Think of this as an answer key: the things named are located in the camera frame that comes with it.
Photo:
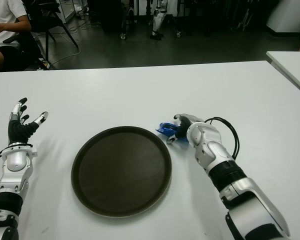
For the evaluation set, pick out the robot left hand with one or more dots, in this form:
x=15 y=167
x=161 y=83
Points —
x=18 y=131

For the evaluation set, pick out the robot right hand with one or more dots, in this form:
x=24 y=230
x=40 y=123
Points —
x=187 y=120

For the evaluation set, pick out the blue Oreo packet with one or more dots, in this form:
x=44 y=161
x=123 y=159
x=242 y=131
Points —
x=165 y=128

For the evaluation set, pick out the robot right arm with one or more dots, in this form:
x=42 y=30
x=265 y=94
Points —
x=202 y=137

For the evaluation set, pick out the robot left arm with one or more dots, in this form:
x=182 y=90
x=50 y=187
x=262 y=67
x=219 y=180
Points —
x=16 y=160

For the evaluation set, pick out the round brown tray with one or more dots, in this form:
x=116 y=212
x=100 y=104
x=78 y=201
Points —
x=121 y=172

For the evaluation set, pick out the black wheeled stand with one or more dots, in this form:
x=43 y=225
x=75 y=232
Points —
x=178 y=33

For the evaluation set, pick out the white humanoid robot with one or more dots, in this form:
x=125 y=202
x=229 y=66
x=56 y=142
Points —
x=158 y=18

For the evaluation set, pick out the seated person white shirt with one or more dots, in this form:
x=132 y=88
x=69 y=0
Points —
x=2 y=20

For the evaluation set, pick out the black chair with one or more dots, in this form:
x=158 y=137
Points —
x=47 y=17

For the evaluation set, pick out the white side table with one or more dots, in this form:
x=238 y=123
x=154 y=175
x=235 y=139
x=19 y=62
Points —
x=292 y=65

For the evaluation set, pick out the black equipment cart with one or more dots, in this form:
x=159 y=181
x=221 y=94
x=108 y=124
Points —
x=112 y=15

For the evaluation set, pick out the white cabinet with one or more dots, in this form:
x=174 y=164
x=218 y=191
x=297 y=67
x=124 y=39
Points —
x=287 y=15

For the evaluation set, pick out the folded silver frame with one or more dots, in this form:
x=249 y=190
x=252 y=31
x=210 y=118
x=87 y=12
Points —
x=243 y=20

